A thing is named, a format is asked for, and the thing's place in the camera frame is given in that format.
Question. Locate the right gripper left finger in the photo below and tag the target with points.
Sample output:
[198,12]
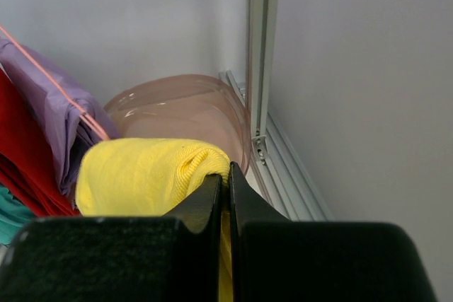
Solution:
[174,257]

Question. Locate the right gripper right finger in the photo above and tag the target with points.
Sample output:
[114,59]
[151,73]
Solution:
[276,259]

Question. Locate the yellow trousers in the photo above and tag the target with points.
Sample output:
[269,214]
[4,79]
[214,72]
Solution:
[148,178]

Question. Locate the teal trousers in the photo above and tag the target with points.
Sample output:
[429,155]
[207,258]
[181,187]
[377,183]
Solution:
[14,215]

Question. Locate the purple trousers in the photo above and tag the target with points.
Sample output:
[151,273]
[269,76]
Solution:
[68,137]

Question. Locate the red trousers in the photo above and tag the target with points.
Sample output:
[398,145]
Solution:
[27,168]

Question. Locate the pink translucent plastic basket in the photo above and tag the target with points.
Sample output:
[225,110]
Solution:
[188,106]

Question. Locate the aluminium frame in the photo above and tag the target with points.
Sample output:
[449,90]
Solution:
[274,170]

